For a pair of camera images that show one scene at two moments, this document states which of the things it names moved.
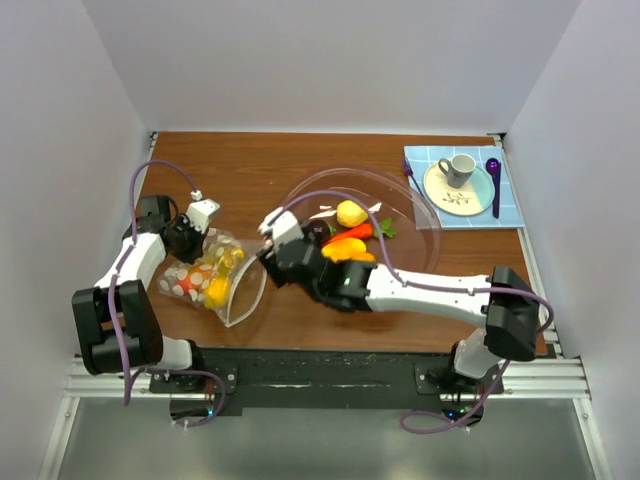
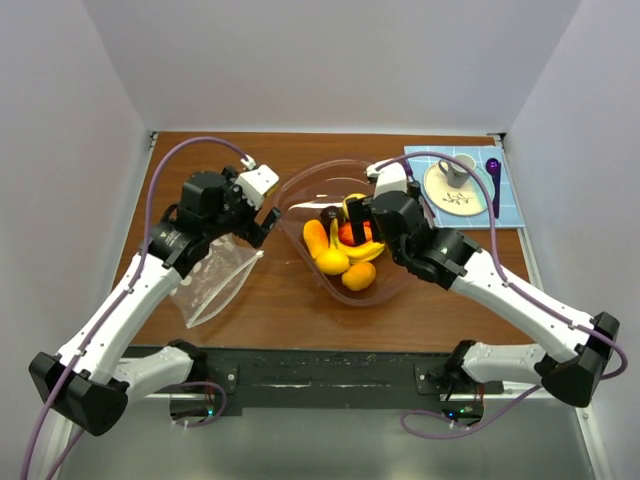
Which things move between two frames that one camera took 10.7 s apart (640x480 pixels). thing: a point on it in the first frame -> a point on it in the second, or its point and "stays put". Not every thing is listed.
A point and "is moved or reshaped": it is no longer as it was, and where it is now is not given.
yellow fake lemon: (216, 292) is moved or reshaped
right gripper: (267, 256) -> (356, 213)
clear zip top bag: (228, 278) is moved or reshaped
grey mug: (458, 169) stays put
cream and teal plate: (473, 198) stays put
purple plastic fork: (408, 171) stays put
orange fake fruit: (196, 281) -> (346, 236)
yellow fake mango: (351, 248) -> (316, 237)
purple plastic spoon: (493, 168) stays put
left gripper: (196, 251) -> (254, 233)
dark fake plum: (320, 230) -> (330, 212)
